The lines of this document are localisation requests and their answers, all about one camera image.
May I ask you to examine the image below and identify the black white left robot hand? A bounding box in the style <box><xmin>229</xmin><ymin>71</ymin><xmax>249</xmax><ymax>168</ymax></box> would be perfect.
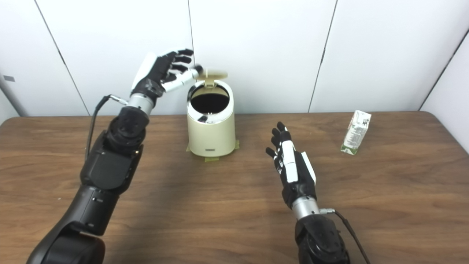
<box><xmin>130</xmin><ymin>49</ymin><xmax>204</xmax><ymax>107</ymax></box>

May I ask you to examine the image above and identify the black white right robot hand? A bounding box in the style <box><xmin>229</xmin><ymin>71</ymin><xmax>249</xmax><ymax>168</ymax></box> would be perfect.
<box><xmin>266</xmin><ymin>122</ymin><xmax>317</xmax><ymax>210</ymax></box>

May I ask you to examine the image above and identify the round cream bin lid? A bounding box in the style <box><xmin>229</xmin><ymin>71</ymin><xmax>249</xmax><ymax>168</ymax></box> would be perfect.
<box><xmin>196</xmin><ymin>69</ymin><xmax>228</xmax><ymax>88</ymax></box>

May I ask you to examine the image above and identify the white green milk carton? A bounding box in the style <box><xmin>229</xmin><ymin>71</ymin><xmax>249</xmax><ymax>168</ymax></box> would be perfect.
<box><xmin>340</xmin><ymin>110</ymin><xmax>372</xmax><ymax>156</ymax></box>

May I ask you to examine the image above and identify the cream-colored plastic bin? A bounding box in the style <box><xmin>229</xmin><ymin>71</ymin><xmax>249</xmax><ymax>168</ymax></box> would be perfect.
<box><xmin>186</xmin><ymin>69</ymin><xmax>236</xmax><ymax>158</ymax></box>

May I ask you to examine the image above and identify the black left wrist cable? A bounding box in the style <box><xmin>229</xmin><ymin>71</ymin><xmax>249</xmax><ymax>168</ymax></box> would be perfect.
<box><xmin>85</xmin><ymin>95</ymin><xmax>129</xmax><ymax>162</ymax></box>

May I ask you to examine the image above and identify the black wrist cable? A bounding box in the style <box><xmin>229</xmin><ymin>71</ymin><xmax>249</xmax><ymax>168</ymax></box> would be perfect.
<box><xmin>85</xmin><ymin>95</ymin><xmax>129</xmax><ymax>162</ymax></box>
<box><xmin>321</xmin><ymin>208</ymin><xmax>371</xmax><ymax>264</ymax></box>

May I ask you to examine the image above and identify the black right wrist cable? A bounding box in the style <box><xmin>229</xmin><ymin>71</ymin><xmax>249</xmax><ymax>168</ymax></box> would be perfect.
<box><xmin>321</xmin><ymin>208</ymin><xmax>371</xmax><ymax>264</ymax></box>

